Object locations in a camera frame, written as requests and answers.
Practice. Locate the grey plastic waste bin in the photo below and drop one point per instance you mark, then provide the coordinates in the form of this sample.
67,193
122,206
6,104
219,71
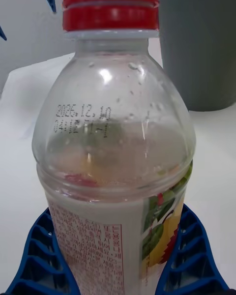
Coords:
199,44

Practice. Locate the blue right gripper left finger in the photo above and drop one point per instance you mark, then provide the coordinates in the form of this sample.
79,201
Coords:
37,258

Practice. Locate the clear plastic bottle red cap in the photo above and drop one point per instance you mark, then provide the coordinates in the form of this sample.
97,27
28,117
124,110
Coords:
113,137

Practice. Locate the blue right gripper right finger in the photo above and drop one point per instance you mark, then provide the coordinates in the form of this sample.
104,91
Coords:
194,258

